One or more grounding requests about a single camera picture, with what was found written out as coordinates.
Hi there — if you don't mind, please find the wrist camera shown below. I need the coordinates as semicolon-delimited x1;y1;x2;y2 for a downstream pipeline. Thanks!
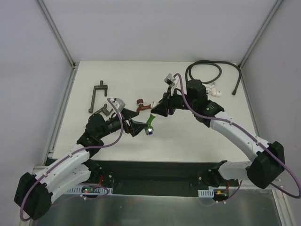
107;97;126;113
164;73;179;95

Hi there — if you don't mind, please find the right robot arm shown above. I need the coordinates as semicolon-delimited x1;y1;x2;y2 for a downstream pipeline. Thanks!
151;74;285;189

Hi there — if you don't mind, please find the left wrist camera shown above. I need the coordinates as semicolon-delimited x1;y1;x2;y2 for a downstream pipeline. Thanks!
107;97;126;113

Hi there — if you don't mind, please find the white faucet with blue cap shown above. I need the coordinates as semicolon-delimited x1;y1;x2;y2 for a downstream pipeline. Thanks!
203;82;222;97

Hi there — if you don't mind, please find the white elbow pipe fitting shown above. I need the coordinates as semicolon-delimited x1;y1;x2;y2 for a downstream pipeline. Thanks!
150;101;158;108

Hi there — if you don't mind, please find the brown plastic faucet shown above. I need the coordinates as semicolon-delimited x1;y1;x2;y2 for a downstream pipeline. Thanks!
136;99;151;113

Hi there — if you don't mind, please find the aluminium frame rail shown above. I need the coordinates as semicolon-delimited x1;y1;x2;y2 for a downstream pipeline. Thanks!
32;166;55;186

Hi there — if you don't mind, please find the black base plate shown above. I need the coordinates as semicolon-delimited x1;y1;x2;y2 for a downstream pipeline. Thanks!
44;159;269;196

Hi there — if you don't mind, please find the green plastic faucet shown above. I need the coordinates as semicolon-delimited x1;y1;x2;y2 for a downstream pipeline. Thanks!
144;114;156;136

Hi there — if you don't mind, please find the dark grey flexible hose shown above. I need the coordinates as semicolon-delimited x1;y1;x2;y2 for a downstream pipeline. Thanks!
185;60;243;96

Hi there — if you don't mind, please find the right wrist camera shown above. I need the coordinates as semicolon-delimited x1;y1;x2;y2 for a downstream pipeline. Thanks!
164;73;179;95

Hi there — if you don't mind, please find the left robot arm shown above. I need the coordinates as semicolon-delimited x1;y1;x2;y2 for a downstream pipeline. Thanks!
14;109;148;221

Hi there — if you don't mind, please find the grey metal faucet bracket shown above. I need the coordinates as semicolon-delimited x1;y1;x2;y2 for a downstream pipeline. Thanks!
88;80;109;113

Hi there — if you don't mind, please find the grey metal faucet fixture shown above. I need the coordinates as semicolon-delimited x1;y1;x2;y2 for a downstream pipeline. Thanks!
93;104;113;117

